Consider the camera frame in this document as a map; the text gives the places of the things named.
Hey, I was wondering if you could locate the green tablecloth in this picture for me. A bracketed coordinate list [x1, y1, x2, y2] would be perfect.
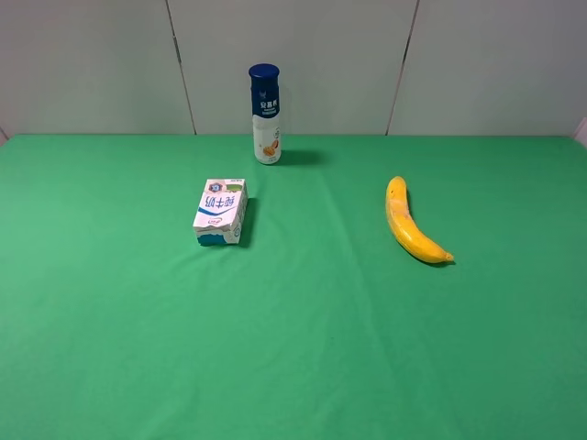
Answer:
[1, 135, 586, 439]

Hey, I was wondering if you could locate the white blue milk carton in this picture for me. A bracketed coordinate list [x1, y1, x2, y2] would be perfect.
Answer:
[193, 179, 249, 246]

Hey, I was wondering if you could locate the yellow banana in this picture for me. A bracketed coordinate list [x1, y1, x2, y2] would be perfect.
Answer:
[385, 176, 454, 264]

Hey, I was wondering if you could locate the blue white yogurt bottle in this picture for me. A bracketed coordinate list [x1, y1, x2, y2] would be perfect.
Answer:
[249, 63, 282, 165]

